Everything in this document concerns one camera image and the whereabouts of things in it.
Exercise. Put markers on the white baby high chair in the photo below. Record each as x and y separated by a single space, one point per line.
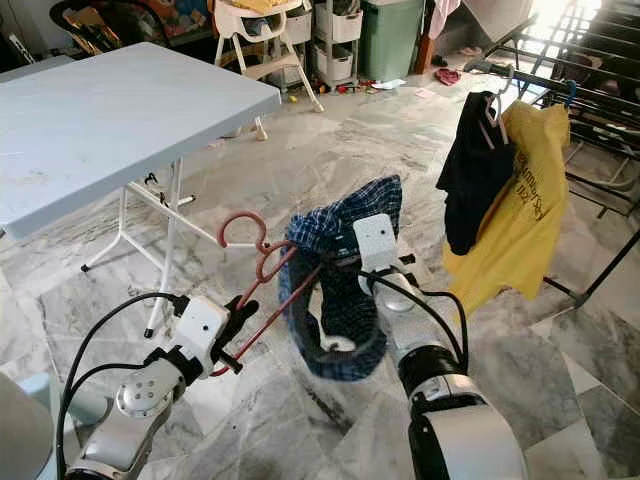
245 22

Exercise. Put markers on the black metal drying rack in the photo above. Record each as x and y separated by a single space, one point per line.
485 68

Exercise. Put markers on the small pale blue table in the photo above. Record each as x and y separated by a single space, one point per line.
30 68

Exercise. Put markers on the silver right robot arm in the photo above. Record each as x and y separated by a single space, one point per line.
470 440

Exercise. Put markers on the yellow shirt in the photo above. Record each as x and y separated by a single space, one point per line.
525 230

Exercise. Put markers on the pale blue folding table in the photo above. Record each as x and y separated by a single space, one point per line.
120 120

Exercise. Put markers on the black stroller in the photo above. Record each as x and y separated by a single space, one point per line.
65 15

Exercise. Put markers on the green plastic bin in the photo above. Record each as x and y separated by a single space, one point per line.
390 40

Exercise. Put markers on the blue clothes hanger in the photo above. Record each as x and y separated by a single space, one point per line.
568 92

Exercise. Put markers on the white plastic drawer tower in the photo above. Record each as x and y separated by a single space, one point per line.
338 25

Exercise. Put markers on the black garment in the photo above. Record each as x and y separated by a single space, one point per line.
475 180

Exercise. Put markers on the blue plaid shorts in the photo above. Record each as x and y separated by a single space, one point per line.
345 310

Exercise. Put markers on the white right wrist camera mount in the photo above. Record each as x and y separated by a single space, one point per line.
375 240

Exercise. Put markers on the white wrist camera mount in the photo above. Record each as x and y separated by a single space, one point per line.
375 240
202 325

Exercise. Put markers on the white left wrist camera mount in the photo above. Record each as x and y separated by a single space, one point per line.
202 325

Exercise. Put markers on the pale pink clothes hanger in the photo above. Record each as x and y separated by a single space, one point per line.
500 108

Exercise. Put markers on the pink hanging cloth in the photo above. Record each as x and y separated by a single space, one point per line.
443 12

